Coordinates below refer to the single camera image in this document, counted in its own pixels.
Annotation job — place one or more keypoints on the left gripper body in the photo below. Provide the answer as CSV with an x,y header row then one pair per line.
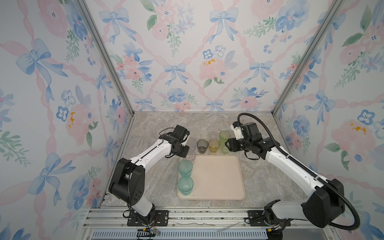
x,y
183,150

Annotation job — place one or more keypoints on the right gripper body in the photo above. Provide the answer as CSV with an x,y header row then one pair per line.
x,y
240,145

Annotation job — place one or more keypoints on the clear textured tumbler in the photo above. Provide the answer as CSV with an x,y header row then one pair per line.
x,y
191,156

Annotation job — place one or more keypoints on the teal textured tumbler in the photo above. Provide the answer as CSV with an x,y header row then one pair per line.
x,y
185,168
185,185

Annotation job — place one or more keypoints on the clear smooth tall tumbler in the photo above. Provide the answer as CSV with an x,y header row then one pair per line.
x,y
192,144

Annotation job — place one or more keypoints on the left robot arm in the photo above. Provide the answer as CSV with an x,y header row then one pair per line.
x,y
128,179

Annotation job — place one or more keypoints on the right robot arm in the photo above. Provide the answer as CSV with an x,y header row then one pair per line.
x,y
322,205

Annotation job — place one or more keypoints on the beige plastic tray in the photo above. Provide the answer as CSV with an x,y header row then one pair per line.
x,y
217,178

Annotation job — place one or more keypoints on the bright green smooth tumbler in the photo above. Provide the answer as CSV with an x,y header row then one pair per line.
x,y
224,136

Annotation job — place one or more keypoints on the dark grey glass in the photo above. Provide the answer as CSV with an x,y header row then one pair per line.
x,y
202,146

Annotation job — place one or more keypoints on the light green textured tumbler right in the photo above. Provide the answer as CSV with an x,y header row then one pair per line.
x,y
224,150

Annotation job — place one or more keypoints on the yellow glass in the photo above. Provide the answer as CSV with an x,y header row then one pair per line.
x,y
214,145

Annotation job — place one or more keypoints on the small clear glass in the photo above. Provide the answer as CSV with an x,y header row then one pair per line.
x,y
213,136

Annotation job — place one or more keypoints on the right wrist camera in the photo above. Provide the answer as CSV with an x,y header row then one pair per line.
x,y
237,132

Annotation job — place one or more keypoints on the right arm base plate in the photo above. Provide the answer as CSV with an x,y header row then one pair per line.
x,y
261,218

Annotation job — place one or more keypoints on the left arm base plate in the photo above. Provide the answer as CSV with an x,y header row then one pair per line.
x,y
157,218

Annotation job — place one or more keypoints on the aluminium front rail frame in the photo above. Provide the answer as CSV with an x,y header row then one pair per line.
x,y
195,224

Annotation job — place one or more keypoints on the right aluminium corner post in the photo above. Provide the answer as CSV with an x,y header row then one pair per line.
x,y
320,33

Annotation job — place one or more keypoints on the aluminium corner post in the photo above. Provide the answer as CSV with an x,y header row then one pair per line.
x,y
95,34
320,33

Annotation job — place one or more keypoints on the left aluminium corner post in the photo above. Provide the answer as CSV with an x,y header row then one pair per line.
x,y
95,34

